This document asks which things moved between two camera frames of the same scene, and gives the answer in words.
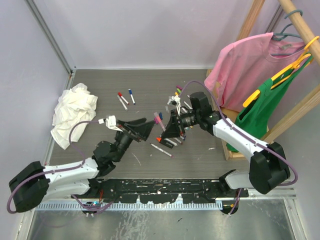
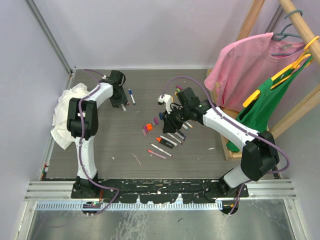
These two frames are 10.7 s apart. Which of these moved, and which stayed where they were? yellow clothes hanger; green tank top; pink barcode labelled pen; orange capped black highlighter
Moved: pink barcode labelled pen
Stayed: green tank top; orange capped black highlighter; yellow clothes hanger
